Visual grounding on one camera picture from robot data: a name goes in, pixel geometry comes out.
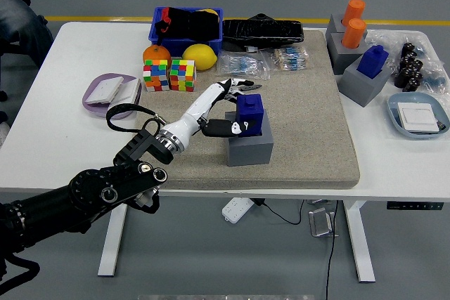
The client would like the grey round-hole seal holder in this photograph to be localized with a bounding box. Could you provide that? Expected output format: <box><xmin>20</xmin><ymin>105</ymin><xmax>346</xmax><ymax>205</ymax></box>
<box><xmin>325</xmin><ymin>13</ymin><xmax>368</xmax><ymax>48</ymax></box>
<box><xmin>327</xmin><ymin>31</ymin><xmax>369</xmax><ymax>76</ymax></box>

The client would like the light blue plastic tray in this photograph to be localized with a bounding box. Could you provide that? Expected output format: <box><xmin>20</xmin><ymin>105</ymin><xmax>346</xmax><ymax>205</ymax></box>
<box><xmin>387</xmin><ymin>92</ymin><xmax>450</xmax><ymax>141</ymax></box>

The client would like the black cloth with red trim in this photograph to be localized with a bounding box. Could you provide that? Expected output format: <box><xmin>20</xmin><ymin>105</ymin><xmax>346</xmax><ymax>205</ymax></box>
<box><xmin>155</xmin><ymin>6</ymin><xmax>221</xmax><ymax>41</ymax></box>

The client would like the orange fruit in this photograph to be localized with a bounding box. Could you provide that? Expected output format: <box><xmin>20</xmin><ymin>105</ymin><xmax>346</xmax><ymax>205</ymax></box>
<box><xmin>142</xmin><ymin>44</ymin><xmax>172</xmax><ymax>67</ymax></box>

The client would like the bag of blue components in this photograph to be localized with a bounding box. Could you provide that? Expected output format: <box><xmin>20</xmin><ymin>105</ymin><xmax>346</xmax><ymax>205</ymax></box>
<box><xmin>420</xmin><ymin>63</ymin><xmax>450</xmax><ymax>96</ymax></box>

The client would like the blue plastic bin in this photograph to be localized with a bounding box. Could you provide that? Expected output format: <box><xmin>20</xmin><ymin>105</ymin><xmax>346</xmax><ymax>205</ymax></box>
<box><xmin>148</xmin><ymin>6</ymin><xmax>224</xmax><ymax>58</ymax></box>

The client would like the bag of brown resistors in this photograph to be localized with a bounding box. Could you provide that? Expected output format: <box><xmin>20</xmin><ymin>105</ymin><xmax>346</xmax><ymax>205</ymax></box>
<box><xmin>262</xmin><ymin>46</ymin><xmax>311</xmax><ymax>72</ymax></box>

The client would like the stickerless colourful puzzle cube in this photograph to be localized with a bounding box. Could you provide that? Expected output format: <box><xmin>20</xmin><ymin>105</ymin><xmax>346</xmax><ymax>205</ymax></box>
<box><xmin>169</xmin><ymin>59</ymin><xmax>197</xmax><ymax>93</ymax></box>

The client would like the black plastic-wrapped keyboard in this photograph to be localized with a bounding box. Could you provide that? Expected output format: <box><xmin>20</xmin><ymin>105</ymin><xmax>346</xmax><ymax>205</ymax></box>
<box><xmin>222</xmin><ymin>18</ymin><xmax>305</xmax><ymax>52</ymax></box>

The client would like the silver metal foot pedal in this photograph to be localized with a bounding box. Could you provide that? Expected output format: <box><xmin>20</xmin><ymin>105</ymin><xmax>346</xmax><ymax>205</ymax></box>
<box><xmin>307</xmin><ymin>207</ymin><xmax>340</xmax><ymax>237</ymax></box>

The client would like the white-edged colourful puzzle cube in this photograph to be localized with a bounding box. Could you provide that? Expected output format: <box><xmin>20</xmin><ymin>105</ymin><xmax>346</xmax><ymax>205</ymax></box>
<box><xmin>142</xmin><ymin>59</ymin><xmax>170</xmax><ymax>93</ymax></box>

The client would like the white power strip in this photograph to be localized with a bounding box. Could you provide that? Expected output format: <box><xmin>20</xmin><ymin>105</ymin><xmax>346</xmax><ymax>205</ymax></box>
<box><xmin>221</xmin><ymin>197</ymin><xmax>255</xmax><ymax>224</ymax></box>

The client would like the white wall switch panel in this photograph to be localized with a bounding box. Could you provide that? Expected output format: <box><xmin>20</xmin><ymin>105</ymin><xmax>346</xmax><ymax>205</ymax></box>
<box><xmin>86</xmin><ymin>76</ymin><xmax>124</xmax><ymax>105</ymax></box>
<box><xmin>397</xmin><ymin>102</ymin><xmax>444</xmax><ymax>135</ymax></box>
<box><xmin>117</xmin><ymin>78</ymin><xmax>142</xmax><ymax>103</ymax></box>

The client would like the yellow lemon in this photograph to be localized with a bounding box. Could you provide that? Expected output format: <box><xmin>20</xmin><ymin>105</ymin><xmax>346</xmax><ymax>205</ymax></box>
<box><xmin>181</xmin><ymin>44</ymin><xmax>218</xmax><ymax>71</ymax></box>

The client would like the person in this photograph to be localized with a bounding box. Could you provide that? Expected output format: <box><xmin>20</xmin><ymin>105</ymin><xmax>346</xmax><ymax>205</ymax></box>
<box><xmin>0</xmin><ymin>0</ymin><xmax>56</xmax><ymax>69</ymax></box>

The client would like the grey-brown table mat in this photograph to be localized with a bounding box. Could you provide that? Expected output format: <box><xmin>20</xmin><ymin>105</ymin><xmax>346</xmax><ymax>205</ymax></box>
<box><xmin>126</xmin><ymin>30</ymin><xmax>361</xmax><ymax>190</ymax></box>

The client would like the grey square seal holder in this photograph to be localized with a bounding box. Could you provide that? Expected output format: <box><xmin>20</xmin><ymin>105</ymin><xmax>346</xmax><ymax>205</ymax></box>
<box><xmin>224</xmin><ymin>109</ymin><xmax>275</xmax><ymax>167</ymax></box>
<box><xmin>337</xmin><ymin>54</ymin><xmax>392</xmax><ymax>107</ymax></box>

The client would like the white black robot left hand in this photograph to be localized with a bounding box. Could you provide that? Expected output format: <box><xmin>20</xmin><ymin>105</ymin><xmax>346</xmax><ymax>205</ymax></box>
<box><xmin>165</xmin><ymin>77</ymin><xmax>259</xmax><ymax>152</ymax></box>

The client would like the blue square seal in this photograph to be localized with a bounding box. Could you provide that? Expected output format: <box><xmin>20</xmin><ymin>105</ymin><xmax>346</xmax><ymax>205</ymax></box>
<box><xmin>356</xmin><ymin>45</ymin><xmax>390</xmax><ymax>79</ymax></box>
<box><xmin>236</xmin><ymin>93</ymin><xmax>265</xmax><ymax>138</ymax></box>

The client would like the bag of blue resistors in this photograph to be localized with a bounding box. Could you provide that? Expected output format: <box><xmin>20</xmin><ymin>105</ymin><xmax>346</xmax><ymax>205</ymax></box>
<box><xmin>216</xmin><ymin>51</ymin><xmax>271</xmax><ymax>80</ymax></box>

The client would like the orange cylinder seal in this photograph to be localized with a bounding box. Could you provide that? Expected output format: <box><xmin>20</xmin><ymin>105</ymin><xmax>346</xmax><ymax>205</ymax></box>
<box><xmin>341</xmin><ymin>0</ymin><xmax>366</xmax><ymax>27</ymax></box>
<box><xmin>341</xmin><ymin>18</ymin><xmax>367</xmax><ymax>50</ymax></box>

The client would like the black power cable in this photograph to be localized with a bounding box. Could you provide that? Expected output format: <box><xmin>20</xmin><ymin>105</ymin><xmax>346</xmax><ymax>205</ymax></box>
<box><xmin>325</xmin><ymin>200</ymin><xmax>339</xmax><ymax>300</ymax></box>
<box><xmin>253</xmin><ymin>197</ymin><xmax>305</xmax><ymax>226</ymax></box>

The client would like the bag of black capacitors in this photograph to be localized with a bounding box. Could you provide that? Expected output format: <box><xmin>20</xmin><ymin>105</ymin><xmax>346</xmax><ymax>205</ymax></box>
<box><xmin>390</xmin><ymin>31</ymin><xmax>444</xmax><ymax>93</ymax></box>

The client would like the purple plastic tray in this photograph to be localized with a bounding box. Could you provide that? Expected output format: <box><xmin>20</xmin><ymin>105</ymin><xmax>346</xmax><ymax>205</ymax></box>
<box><xmin>82</xmin><ymin>72</ymin><xmax>142</xmax><ymax>118</ymax></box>

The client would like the black desk control panel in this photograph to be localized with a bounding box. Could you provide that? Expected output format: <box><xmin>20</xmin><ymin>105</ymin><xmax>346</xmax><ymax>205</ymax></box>
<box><xmin>386</xmin><ymin>201</ymin><xmax>444</xmax><ymax>211</ymax></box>

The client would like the white table leg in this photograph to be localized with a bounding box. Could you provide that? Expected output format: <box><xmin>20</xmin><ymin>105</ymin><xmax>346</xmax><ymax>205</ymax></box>
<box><xmin>343</xmin><ymin>200</ymin><xmax>377</xmax><ymax>283</ymax></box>
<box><xmin>97</xmin><ymin>201</ymin><xmax>130</xmax><ymax>278</ymax></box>

